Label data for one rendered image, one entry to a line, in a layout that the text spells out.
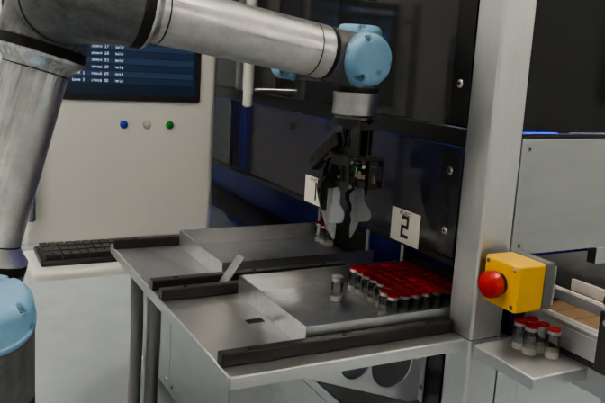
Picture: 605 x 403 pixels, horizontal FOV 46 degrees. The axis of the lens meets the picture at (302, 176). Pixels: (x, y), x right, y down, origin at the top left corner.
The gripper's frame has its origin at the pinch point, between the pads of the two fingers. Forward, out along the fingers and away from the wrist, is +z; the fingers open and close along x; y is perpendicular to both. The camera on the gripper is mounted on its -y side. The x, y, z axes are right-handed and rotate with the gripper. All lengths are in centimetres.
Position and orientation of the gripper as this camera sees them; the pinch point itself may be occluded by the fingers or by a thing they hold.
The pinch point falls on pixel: (339, 229)
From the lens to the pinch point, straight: 127.3
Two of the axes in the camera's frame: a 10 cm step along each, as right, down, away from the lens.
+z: -0.6, 9.8, 1.6
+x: 8.9, -0.2, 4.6
